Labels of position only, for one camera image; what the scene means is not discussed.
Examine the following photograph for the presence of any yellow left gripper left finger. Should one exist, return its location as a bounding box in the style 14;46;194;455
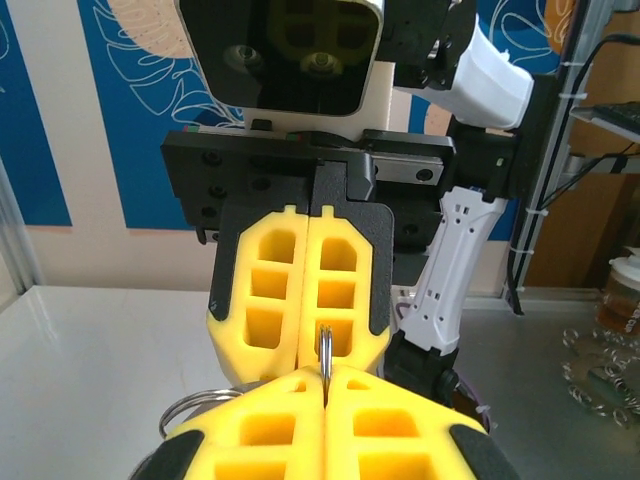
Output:
130;364;328;480

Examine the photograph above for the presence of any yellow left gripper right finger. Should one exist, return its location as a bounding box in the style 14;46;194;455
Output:
324;365;521;480

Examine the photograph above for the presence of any metal split key ring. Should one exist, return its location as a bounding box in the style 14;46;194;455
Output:
318;323;335;401

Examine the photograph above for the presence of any silver beaded chain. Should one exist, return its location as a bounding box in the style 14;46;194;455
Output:
158;382;261;441

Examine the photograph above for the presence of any plastic cup of tea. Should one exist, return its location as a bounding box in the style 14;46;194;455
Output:
594;257;640;334

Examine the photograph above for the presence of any black keyboard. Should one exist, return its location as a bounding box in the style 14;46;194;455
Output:
569;102;640;141

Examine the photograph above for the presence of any blue floral wall poster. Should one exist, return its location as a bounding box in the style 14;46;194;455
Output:
77;0;251;231
409;0;571;134
0;0;75;227

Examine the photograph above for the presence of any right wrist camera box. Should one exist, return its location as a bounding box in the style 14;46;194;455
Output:
177;0;396;144

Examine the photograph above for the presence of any aluminium frame post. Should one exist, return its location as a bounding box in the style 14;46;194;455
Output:
519;0;609;314

